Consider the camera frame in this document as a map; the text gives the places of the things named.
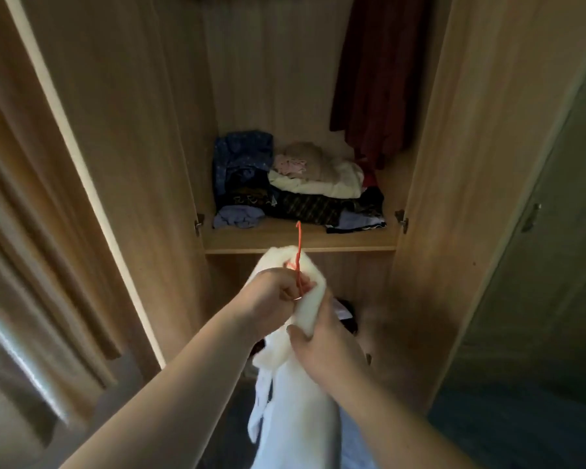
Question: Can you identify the person's right hand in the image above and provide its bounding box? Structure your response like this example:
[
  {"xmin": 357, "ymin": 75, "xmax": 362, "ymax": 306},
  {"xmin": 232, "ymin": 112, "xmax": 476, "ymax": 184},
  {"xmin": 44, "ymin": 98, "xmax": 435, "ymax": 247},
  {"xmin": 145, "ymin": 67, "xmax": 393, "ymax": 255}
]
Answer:
[{"xmin": 286, "ymin": 288, "xmax": 373, "ymax": 397}]

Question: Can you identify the person's left hand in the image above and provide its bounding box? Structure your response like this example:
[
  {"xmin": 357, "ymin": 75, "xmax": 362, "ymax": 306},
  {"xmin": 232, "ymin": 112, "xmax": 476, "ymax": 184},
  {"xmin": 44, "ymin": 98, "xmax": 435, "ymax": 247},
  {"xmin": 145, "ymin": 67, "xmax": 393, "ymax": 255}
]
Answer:
[{"xmin": 233, "ymin": 267, "xmax": 318, "ymax": 343}]

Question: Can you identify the orange plastic clothes hanger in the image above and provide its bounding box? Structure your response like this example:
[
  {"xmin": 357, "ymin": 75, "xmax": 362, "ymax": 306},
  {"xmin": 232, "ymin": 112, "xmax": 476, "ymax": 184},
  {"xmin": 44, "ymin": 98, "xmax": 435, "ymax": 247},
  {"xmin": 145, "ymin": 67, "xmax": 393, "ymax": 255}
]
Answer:
[{"xmin": 285, "ymin": 220, "xmax": 306, "ymax": 301}]

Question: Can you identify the white garment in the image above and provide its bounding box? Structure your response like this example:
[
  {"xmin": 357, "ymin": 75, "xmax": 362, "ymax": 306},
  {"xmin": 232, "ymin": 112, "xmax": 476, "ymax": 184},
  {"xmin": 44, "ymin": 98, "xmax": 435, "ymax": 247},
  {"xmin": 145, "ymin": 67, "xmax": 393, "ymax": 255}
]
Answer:
[{"xmin": 246, "ymin": 245, "xmax": 346, "ymax": 469}]

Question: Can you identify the person's left forearm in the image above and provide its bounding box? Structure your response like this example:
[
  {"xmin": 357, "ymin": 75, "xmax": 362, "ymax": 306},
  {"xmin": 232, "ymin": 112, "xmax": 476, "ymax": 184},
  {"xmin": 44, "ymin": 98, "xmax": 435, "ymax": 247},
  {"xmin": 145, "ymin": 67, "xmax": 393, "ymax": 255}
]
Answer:
[{"xmin": 59, "ymin": 302, "xmax": 262, "ymax": 469}]

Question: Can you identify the person's right forearm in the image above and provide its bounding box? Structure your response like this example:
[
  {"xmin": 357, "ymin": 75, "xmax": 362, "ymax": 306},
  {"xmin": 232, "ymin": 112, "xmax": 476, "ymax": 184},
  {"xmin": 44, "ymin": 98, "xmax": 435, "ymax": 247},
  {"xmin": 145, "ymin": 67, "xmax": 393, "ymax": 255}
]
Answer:
[{"xmin": 325, "ymin": 363, "xmax": 477, "ymax": 469}]

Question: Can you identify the dark bundled garment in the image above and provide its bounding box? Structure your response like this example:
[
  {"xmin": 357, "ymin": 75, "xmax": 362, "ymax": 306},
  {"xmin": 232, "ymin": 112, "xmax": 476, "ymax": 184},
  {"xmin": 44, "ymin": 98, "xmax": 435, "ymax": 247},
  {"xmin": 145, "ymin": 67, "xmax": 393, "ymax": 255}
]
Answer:
[{"xmin": 331, "ymin": 299, "xmax": 360, "ymax": 335}]

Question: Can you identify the dark plaid folded garment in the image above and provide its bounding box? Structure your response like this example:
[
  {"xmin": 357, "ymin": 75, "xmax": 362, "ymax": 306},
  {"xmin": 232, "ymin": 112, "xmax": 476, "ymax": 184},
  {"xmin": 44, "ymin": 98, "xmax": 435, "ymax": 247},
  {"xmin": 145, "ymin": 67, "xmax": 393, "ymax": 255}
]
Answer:
[{"xmin": 269, "ymin": 189, "xmax": 357, "ymax": 226}]

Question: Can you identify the light purple folded garment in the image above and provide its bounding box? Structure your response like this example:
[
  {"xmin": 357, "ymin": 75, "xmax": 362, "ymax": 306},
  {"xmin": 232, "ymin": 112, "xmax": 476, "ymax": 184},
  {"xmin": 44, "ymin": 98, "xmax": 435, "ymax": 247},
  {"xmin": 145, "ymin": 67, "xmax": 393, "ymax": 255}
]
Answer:
[{"xmin": 212, "ymin": 205, "xmax": 266, "ymax": 230}]

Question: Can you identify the lavender and black folded garment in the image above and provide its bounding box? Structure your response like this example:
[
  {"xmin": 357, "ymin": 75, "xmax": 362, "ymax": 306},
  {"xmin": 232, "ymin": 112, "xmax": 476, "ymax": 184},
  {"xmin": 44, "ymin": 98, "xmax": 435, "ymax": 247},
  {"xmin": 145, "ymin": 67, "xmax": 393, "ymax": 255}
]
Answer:
[{"xmin": 325, "ymin": 186, "xmax": 387, "ymax": 235}]

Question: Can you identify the cream folded garment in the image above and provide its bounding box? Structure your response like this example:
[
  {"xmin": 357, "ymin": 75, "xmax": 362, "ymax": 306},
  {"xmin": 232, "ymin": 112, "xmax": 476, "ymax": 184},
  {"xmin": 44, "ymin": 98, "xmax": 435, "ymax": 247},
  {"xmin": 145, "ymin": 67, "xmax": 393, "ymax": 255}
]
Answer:
[{"xmin": 268, "ymin": 161, "xmax": 366, "ymax": 200}]

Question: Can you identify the black patterned folded garment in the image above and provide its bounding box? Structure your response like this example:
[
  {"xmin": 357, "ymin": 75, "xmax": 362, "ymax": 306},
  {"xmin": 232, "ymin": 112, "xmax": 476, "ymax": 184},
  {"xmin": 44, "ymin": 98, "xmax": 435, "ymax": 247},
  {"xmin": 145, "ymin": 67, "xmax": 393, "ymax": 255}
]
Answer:
[{"xmin": 216, "ymin": 167, "xmax": 280, "ymax": 210}]

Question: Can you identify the pink folded garment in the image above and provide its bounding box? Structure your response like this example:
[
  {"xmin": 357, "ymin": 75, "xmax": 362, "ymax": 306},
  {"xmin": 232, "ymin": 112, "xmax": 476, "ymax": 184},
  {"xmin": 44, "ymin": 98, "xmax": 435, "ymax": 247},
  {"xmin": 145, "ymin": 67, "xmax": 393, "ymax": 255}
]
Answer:
[{"xmin": 273, "ymin": 157, "xmax": 308, "ymax": 178}]

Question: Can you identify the beige fluffy garment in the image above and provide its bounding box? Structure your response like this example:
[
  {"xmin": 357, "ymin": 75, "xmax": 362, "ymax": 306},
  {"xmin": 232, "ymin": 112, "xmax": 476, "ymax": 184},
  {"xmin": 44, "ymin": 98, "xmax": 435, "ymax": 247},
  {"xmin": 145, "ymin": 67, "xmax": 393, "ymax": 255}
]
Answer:
[{"xmin": 275, "ymin": 141, "xmax": 345, "ymax": 183}]

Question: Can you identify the blue dotted folded garment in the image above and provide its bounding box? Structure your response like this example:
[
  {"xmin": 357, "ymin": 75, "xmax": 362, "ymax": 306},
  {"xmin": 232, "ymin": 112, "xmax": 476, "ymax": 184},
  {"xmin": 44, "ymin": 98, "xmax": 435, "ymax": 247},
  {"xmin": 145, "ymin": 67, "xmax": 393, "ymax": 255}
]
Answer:
[{"xmin": 212, "ymin": 130, "xmax": 275, "ymax": 201}]

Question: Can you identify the wooden wardrobe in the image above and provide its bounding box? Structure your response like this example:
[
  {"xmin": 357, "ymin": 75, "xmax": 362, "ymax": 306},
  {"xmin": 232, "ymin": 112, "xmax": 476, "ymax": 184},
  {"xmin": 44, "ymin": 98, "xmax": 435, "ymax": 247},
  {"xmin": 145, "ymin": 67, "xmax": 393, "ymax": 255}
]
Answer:
[{"xmin": 2, "ymin": 0, "xmax": 586, "ymax": 418}]

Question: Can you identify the wooden wardrobe door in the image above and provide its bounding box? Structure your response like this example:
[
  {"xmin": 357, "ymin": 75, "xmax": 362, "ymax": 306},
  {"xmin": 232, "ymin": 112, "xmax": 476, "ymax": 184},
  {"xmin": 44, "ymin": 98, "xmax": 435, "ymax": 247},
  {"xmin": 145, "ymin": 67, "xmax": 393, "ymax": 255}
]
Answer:
[
  {"xmin": 2, "ymin": 0, "xmax": 213, "ymax": 371},
  {"xmin": 386, "ymin": 0, "xmax": 586, "ymax": 417}
]

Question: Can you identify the dark red hanging garment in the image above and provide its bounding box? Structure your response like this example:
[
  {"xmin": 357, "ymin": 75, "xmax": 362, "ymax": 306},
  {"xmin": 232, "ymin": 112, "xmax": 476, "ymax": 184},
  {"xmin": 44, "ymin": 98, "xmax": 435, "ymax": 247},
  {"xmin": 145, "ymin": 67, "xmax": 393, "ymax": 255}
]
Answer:
[{"xmin": 329, "ymin": 0, "xmax": 433, "ymax": 171}]

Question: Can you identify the blue bed cover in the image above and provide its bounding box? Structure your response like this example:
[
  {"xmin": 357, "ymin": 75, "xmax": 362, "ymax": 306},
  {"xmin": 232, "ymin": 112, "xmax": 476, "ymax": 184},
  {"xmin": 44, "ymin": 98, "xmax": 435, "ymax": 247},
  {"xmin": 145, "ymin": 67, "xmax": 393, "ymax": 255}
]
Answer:
[{"xmin": 426, "ymin": 380, "xmax": 586, "ymax": 469}]

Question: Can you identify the beige curtain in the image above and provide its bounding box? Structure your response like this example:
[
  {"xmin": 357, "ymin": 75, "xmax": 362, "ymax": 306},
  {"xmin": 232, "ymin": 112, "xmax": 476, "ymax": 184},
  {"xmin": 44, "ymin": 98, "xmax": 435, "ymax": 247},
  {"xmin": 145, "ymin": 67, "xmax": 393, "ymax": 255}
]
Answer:
[{"xmin": 0, "ymin": 0, "xmax": 163, "ymax": 457}]

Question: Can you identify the closed wooden cabinet door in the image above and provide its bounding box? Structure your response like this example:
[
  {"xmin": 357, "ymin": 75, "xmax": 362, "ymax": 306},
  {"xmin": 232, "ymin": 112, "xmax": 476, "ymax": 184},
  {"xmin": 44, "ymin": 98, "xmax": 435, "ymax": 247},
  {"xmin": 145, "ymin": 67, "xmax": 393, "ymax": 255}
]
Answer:
[{"xmin": 444, "ymin": 41, "xmax": 586, "ymax": 401}]

